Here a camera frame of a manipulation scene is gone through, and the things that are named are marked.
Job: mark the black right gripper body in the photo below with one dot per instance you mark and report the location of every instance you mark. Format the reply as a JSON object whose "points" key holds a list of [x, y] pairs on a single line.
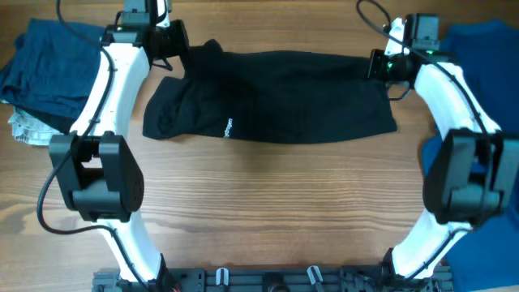
{"points": [[383, 67]]}

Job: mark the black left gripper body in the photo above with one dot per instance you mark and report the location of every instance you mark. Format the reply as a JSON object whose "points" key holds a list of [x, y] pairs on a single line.
{"points": [[173, 38]]}

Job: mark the black t-shirt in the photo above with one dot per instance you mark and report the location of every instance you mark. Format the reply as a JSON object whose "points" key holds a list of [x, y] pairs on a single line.
{"points": [[284, 97]]}

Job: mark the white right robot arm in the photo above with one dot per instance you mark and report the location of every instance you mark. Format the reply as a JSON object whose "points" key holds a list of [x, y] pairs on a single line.
{"points": [[472, 177]]}

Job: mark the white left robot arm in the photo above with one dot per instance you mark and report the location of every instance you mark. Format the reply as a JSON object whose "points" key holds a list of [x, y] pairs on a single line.
{"points": [[96, 171]]}

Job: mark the folded navy blue garment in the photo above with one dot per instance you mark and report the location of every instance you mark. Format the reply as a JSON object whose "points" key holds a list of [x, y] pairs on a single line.
{"points": [[53, 71]]}

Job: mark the folded black garment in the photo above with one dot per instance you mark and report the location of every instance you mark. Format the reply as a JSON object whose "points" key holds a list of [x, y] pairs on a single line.
{"points": [[60, 120]]}

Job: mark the folded light grey garment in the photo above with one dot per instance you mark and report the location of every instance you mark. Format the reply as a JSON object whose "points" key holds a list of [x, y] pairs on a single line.
{"points": [[30, 130]]}

